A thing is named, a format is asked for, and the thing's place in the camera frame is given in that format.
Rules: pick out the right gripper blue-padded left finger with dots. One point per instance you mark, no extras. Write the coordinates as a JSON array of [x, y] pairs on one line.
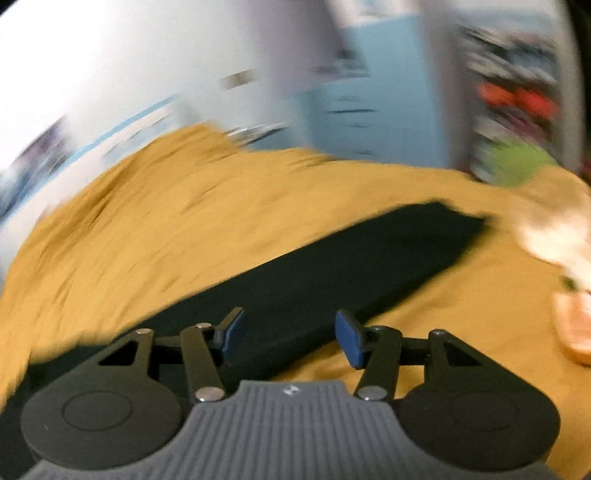
[[203, 349]]

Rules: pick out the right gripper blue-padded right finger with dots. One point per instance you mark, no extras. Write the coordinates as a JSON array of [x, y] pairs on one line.
[[374, 350]]

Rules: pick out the black long-sleeve sweatshirt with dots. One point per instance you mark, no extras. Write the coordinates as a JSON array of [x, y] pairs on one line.
[[121, 410]]

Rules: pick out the mustard yellow quilt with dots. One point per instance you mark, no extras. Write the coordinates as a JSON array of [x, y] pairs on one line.
[[192, 209]]

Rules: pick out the half-peeled orange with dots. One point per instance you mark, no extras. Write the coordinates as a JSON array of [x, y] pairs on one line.
[[572, 320]]

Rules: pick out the blue and lilac wardrobe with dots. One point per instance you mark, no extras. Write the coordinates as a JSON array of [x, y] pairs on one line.
[[489, 87]]

